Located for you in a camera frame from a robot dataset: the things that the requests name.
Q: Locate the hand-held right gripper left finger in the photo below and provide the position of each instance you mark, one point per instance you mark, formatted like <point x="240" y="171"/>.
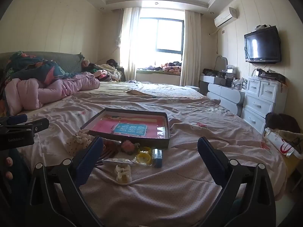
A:
<point x="91" y="156"/>

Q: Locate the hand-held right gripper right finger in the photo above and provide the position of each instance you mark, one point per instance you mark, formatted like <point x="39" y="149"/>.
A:
<point x="208" y="156"/>

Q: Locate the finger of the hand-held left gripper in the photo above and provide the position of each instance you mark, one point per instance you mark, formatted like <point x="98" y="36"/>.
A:
<point x="37" y="125"/>
<point x="16" y="119"/>

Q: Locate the cream floral scrunchie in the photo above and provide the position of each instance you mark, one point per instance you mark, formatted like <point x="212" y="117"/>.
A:
<point x="78" y="141"/>

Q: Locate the shallow grey tray pink bottom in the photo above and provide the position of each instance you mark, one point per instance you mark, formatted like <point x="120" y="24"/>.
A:
<point x="106" y="125"/>

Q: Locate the white hair claw clip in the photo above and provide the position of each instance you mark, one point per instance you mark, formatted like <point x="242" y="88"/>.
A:
<point x="123" y="173"/>

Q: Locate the pink fluffy hair clip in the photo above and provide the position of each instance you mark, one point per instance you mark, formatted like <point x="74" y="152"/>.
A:
<point x="129" y="146"/>

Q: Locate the person's left hand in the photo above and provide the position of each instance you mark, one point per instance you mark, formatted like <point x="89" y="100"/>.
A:
<point x="9" y="162"/>

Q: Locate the brown hair bands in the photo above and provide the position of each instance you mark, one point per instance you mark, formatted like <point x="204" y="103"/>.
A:
<point x="109" y="151"/>

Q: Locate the clear plastic bag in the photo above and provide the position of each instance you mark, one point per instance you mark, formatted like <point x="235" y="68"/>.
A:
<point x="118" y="161"/>

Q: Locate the pink quilt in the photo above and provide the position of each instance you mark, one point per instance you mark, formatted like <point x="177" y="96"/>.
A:
<point x="59" y="89"/>

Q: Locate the dark floral quilt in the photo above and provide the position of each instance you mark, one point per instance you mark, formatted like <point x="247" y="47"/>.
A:
<point x="40" y="69"/>

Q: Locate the white vanity table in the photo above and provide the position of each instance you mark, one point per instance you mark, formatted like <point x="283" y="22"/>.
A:
<point x="227" y="97"/>

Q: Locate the white round stool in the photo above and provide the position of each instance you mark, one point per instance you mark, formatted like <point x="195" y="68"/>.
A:
<point x="191" y="88"/>

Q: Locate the grey headboard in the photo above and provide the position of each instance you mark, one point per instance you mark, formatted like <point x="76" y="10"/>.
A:
<point x="66" y="60"/>

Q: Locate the white and red bag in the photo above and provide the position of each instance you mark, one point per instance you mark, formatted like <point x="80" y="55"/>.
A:
<point x="279" y="144"/>

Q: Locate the white chest of drawers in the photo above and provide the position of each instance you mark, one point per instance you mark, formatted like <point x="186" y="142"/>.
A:
<point x="260" y="99"/>

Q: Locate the beige blanket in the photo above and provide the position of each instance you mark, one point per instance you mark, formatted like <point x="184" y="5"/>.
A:
<point x="165" y="91"/>

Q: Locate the brown plush item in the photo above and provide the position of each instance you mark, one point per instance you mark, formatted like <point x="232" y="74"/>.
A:
<point x="281" y="123"/>

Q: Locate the pile of clothes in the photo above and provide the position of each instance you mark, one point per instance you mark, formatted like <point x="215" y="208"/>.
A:
<point x="106" y="72"/>

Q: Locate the vanity mirror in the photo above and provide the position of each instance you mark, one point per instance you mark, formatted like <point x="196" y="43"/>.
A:
<point x="221" y="65"/>

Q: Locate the clothes on window seat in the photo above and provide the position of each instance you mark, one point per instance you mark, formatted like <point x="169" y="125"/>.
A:
<point x="170" y="67"/>

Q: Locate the black set-top box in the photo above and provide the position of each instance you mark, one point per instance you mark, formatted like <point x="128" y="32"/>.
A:
<point x="272" y="75"/>

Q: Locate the white curtain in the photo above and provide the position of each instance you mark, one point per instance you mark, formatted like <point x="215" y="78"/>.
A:
<point x="190" y="49"/>
<point x="130" y="45"/>

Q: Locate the window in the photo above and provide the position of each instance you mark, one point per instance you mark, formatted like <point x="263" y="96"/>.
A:
<point x="163" y="35"/>

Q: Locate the white air conditioner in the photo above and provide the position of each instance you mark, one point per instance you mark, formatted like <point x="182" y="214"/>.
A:
<point x="224" y="17"/>

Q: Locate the small router box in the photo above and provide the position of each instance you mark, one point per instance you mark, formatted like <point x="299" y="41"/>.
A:
<point x="261" y="27"/>

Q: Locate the black wall television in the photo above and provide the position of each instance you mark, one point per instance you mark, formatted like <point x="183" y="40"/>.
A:
<point x="262" y="45"/>

